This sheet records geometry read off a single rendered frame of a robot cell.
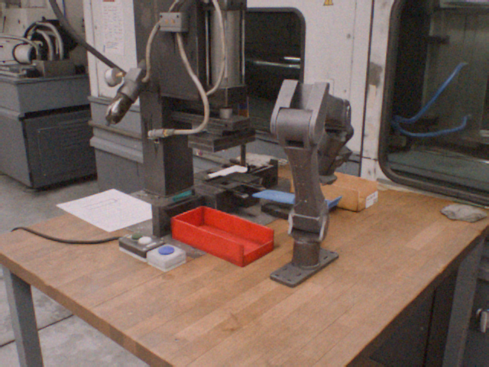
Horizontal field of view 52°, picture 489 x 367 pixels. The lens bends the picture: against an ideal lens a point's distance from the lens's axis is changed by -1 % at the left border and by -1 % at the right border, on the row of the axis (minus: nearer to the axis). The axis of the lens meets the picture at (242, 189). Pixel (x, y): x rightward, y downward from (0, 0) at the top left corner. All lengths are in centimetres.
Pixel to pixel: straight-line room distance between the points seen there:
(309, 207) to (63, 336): 179
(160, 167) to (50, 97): 293
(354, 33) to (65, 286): 130
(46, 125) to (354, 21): 314
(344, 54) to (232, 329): 123
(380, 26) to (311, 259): 92
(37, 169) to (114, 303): 350
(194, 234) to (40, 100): 331
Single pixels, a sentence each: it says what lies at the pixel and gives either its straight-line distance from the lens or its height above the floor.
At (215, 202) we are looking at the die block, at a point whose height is 96.
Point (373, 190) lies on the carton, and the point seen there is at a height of 94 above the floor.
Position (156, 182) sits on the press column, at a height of 94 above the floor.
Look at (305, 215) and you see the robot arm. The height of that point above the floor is 104.
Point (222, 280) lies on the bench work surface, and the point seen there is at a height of 90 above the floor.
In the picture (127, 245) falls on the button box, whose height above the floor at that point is 93.
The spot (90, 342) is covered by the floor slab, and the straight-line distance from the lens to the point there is 258.
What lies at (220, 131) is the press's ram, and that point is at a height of 115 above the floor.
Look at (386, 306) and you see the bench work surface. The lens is 110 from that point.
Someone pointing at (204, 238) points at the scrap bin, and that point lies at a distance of 126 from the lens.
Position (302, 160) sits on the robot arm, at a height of 119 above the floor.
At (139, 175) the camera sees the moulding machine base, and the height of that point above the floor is 56.
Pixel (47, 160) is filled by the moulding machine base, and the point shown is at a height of 29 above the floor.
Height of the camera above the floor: 147
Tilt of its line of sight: 20 degrees down
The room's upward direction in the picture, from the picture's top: straight up
